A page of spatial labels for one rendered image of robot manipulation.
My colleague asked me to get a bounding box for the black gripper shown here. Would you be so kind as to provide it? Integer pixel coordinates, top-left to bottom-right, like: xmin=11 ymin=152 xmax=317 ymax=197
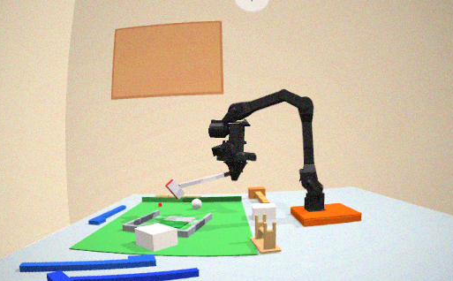
xmin=216 ymin=137 xmax=257 ymax=181

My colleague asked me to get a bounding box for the white box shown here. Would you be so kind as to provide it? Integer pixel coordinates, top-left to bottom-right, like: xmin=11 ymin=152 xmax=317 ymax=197
xmin=134 ymin=224 xmax=178 ymax=252
xmin=252 ymin=203 xmax=276 ymax=221

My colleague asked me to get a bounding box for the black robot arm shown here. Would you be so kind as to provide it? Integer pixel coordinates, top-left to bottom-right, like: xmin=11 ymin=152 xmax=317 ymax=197
xmin=208 ymin=89 xmax=326 ymax=212

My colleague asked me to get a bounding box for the white golf ball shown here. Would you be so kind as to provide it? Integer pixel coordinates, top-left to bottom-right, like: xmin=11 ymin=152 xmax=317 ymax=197
xmin=192 ymin=200 xmax=202 ymax=209

